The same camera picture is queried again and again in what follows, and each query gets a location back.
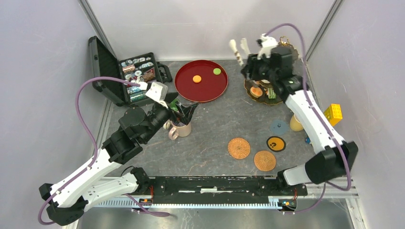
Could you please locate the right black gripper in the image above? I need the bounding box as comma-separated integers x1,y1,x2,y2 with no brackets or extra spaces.
241,51,277,83

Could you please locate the pink beige mug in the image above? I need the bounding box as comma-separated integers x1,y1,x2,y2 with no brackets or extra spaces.
163,120,192,140

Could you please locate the layered green cake slice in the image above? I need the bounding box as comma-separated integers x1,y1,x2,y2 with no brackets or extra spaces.
266,88,277,99

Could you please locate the orange macaron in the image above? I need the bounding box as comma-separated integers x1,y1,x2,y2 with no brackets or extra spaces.
192,75,202,83

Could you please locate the orange fruit tart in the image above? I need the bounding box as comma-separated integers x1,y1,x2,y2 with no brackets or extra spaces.
250,87,263,98

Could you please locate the green macaron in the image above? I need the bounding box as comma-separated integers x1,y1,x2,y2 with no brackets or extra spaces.
213,68,222,75

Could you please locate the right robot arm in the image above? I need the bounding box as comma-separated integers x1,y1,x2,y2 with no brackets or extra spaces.
241,46,358,195

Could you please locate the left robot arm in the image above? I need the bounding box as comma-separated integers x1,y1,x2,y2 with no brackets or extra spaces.
38,102,198,226

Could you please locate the green mug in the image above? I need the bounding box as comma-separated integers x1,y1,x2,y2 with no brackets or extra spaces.
170,100,178,112

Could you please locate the three-tier gold dessert stand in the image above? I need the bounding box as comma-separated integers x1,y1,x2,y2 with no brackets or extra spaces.
240,36,298,105

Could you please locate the red round tray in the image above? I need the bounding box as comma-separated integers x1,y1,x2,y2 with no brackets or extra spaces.
174,60,229,103

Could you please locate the black open case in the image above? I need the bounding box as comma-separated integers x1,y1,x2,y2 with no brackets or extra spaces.
88,36,172,107

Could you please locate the blue round coaster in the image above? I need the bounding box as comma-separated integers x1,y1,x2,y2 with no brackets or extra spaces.
270,119,289,135

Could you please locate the yellow cream mug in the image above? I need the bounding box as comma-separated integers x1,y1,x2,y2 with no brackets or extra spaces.
289,114,304,132

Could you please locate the woven coaster left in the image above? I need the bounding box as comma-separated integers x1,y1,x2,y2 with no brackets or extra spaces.
227,137,251,159

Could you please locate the woven coaster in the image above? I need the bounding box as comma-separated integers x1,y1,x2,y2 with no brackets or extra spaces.
254,150,277,172
227,137,251,159

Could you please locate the red yellow block toy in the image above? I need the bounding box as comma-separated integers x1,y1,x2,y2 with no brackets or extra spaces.
323,104,343,127

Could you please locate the black yellow round coaster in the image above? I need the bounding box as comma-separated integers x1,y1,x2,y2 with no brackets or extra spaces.
266,136,286,152

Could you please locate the woven coaster right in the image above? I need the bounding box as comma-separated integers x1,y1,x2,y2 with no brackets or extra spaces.
254,150,277,172

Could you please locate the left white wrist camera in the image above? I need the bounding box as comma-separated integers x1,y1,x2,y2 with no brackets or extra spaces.
146,82,169,108

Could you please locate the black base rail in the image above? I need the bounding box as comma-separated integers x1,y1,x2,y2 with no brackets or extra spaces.
129,167,308,208

